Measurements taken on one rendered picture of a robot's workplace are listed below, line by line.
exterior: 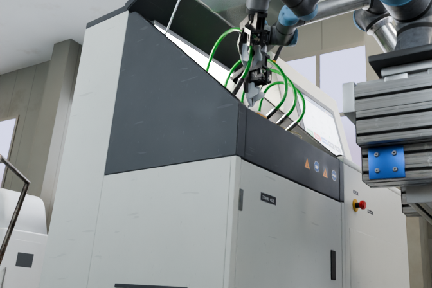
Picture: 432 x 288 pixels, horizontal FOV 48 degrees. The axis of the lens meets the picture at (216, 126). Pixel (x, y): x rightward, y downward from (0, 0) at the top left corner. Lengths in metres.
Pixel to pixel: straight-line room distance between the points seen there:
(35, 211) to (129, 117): 3.53
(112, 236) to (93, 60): 0.77
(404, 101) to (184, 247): 0.71
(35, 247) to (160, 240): 3.62
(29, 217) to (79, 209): 3.32
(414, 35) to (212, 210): 0.72
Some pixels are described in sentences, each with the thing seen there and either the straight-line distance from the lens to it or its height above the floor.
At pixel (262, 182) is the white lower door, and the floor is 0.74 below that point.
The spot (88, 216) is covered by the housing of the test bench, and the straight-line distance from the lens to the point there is 1.79.
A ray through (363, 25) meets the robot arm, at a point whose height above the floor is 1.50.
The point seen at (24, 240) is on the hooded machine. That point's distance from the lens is 4.99.
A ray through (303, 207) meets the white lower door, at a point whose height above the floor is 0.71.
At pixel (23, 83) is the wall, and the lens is 7.12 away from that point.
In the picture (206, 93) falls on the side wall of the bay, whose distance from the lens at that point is 1.53.
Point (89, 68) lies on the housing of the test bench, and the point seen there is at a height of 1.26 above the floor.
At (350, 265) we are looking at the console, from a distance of 1.96.
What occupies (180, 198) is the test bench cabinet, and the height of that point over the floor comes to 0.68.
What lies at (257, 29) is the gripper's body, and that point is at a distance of 1.67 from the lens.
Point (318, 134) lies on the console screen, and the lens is 2.46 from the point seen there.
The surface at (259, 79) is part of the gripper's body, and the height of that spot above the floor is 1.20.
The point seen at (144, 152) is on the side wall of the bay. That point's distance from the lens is 1.64.
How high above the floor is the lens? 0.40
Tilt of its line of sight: 20 degrees up
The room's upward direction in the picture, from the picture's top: 4 degrees clockwise
